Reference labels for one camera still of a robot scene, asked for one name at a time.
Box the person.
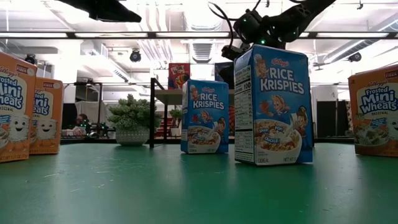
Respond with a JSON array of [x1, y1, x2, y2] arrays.
[[75, 113, 90, 127]]

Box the black partition panel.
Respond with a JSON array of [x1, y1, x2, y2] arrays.
[[316, 99, 346, 138]]

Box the succulent plant in white pot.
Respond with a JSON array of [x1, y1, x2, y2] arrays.
[[107, 93, 163, 147]]

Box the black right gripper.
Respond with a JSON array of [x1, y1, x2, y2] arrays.
[[221, 9, 293, 62]]

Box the black table frame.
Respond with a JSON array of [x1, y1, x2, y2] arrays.
[[60, 138, 355, 147]]

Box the orange Frosted Mini Wheats box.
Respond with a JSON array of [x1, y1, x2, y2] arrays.
[[0, 51, 37, 163], [348, 64, 398, 158], [29, 77, 65, 156]]

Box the white draped cloth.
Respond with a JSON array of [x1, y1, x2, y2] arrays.
[[75, 100, 109, 124]]

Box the black metal rack frame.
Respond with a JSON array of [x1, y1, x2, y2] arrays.
[[63, 81, 104, 139]]

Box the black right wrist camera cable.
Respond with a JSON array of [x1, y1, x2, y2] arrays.
[[207, 0, 236, 47]]

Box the orange patterned backdrop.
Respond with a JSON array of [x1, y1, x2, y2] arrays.
[[229, 105, 236, 138]]

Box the black overhead frame bar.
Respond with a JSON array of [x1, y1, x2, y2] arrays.
[[0, 30, 398, 40]]

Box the black-framed wooden shelf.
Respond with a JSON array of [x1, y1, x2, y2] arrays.
[[150, 77, 315, 149]]

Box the green table mat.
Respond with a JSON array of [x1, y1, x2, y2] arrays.
[[0, 142, 398, 224]]

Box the background robot with green lights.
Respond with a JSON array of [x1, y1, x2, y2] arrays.
[[83, 121, 109, 138]]

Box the red Froot Loops cereal box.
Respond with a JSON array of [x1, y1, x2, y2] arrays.
[[168, 62, 192, 91]]

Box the small leafy potted plant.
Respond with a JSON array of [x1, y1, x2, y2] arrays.
[[169, 108, 183, 138]]

